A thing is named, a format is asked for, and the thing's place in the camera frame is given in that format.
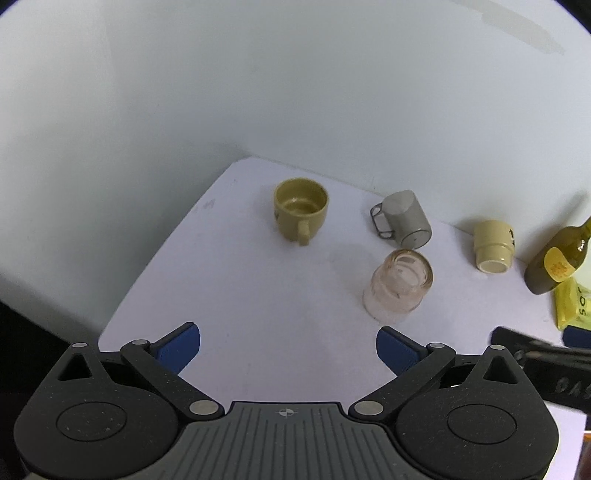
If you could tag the olive green ceramic mug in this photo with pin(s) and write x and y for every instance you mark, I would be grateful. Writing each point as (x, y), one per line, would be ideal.
(300, 210)

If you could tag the yellow packet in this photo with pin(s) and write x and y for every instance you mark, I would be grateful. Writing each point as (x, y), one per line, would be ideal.
(575, 304)

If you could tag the dark olive oil bottle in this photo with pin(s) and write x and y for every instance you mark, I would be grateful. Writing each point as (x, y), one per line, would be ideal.
(551, 265)

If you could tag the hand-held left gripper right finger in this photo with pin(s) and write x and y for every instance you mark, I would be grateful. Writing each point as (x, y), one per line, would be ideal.
(392, 347)

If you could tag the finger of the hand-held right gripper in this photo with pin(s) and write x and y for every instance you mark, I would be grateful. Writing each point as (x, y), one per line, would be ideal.
(517, 339)
(577, 336)

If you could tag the clear glass cup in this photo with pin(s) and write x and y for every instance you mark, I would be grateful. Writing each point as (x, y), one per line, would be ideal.
(399, 286)

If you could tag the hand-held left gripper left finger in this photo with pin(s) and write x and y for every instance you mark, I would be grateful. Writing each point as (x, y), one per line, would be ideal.
(179, 347)

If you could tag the grey metal cup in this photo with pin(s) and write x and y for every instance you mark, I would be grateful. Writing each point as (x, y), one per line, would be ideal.
(408, 219)

